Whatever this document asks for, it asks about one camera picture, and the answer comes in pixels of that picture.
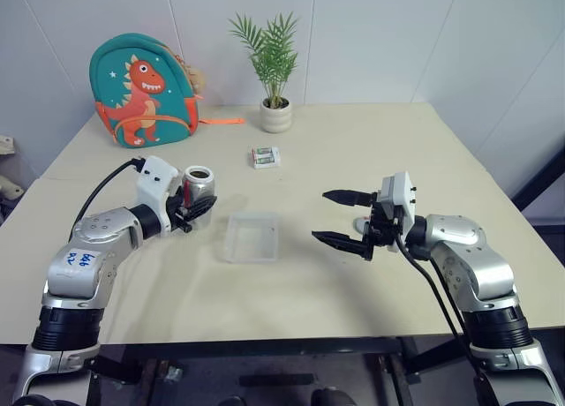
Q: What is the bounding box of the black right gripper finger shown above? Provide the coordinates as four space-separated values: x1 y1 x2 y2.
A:
321 188 377 208
311 229 374 262

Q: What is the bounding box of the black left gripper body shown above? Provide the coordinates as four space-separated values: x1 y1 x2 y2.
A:
166 183 195 235

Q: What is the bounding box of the clear plastic container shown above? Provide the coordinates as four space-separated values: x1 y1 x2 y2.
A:
223 211 282 264

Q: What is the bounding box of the white battery pack box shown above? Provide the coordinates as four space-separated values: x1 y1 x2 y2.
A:
250 145 283 170

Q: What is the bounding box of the dark blue metal frame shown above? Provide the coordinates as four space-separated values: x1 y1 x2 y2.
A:
511 143 565 213

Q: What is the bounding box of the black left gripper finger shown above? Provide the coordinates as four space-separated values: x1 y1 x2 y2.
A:
182 195 218 222

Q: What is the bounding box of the beige plush toy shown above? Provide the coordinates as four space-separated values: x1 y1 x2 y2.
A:
183 64 207 101

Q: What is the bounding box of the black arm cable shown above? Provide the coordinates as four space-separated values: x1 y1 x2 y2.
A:
394 231 495 406
428 255 476 358
69 157 145 240

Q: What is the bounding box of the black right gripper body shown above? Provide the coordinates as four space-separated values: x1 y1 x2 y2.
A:
364 192 402 249

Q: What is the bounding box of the teal dinosaur backpack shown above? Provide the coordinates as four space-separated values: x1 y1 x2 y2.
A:
88 33 246 150

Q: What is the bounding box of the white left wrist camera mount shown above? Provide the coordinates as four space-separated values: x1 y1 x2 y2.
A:
135 155 182 238

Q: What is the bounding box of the black metal table frame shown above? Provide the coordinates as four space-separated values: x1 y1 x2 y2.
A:
87 335 469 406

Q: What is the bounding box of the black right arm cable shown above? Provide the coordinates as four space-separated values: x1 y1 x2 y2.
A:
394 231 495 406
428 255 476 358

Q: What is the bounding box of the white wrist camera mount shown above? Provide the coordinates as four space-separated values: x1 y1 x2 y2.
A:
380 171 418 252
135 155 182 238

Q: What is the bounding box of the silver red drink can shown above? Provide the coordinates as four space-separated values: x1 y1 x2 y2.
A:
181 165 217 226

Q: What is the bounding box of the green plant in white pot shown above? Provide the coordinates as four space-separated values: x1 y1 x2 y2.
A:
228 11 300 134

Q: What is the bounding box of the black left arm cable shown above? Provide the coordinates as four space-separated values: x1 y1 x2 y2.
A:
69 157 145 240

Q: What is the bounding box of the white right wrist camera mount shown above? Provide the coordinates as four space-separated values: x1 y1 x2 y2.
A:
380 171 418 252

